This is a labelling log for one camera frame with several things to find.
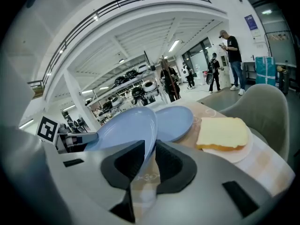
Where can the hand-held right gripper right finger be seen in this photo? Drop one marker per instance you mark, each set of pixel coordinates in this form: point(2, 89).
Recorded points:
point(175, 170)

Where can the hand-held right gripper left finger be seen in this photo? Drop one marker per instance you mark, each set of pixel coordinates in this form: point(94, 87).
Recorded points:
point(124, 165)

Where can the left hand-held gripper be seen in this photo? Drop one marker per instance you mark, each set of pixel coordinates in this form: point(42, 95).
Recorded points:
point(48, 129)

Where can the big blue plate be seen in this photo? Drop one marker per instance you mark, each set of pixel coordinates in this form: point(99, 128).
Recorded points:
point(175, 124)
point(127, 128)

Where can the yellow sponge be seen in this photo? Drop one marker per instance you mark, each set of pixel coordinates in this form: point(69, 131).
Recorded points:
point(222, 132)

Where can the small white plate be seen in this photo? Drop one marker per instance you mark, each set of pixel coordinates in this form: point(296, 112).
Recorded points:
point(236, 155)

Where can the white metal shelving rack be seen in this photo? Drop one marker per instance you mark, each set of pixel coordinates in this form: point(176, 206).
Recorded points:
point(131, 88)

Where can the orange metal coat stand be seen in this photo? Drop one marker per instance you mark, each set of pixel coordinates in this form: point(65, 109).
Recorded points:
point(174, 89)

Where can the row of black white helmets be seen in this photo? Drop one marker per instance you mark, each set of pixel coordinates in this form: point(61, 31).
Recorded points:
point(145, 87)

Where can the grey shell chair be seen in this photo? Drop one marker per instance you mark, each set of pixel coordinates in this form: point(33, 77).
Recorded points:
point(257, 107)

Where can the teal wrapped box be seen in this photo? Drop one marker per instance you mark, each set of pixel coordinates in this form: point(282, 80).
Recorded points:
point(264, 70)

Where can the black suitcase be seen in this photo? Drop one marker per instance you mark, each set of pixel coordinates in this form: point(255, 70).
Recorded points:
point(284, 80)

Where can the glass entrance doors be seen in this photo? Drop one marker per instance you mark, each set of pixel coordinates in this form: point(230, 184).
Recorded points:
point(279, 48)

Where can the blue wall poster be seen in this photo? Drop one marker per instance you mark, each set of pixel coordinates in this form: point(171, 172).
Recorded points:
point(250, 22)

